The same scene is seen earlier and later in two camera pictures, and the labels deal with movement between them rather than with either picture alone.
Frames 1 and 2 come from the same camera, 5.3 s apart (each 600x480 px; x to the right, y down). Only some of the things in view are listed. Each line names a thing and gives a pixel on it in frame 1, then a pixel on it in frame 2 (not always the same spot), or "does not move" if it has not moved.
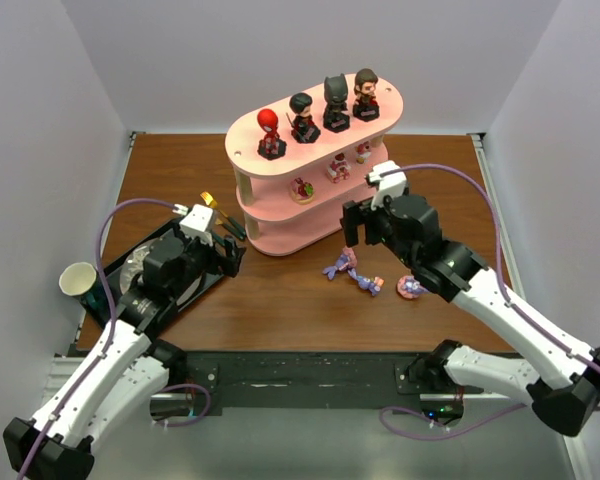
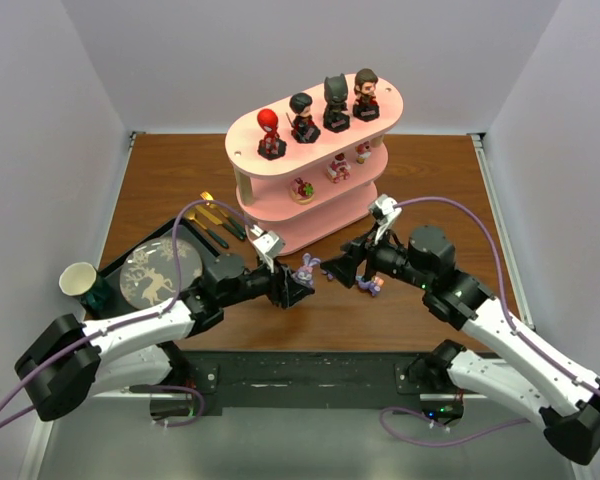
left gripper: (222, 251) -> (281, 286)
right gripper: (368, 223) -> (358, 256)
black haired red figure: (304, 128) does not move
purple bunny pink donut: (410, 288) -> (305, 271)
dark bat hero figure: (336, 93) does not move
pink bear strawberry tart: (302, 192) does not move
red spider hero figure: (272, 147) does not move
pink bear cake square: (338, 169) does not move
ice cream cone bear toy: (363, 152) does not move
